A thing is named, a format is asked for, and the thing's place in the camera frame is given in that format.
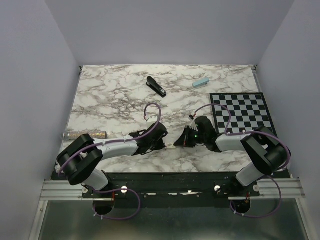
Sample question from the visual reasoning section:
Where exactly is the black and white chessboard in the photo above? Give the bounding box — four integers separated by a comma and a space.
210, 92, 277, 136

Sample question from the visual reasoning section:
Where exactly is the black stapler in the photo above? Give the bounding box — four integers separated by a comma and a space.
146, 76, 167, 98

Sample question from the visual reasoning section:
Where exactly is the aluminium frame rail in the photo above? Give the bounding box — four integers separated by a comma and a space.
27, 178, 88, 240

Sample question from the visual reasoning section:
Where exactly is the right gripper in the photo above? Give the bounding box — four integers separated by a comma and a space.
174, 125, 207, 148

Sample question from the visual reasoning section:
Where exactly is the light blue stapler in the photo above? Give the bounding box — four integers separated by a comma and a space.
192, 77, 210, 89

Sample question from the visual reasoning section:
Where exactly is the small cardboard staple box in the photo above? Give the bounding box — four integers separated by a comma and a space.
166, 145, 176, 150

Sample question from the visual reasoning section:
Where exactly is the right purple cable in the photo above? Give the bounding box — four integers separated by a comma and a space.
192, 104, 292, 218

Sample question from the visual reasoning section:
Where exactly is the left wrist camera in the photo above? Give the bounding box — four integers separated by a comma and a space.
146, 116, 158, 129

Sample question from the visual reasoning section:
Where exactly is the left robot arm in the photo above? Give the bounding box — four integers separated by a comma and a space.
56, 123, 168, 198

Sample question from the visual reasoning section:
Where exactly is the glitter tube with black cap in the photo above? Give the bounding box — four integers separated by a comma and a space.
61, 129, 108, 140

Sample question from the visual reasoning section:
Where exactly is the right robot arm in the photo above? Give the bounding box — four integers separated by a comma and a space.
173, 116, 291, 196

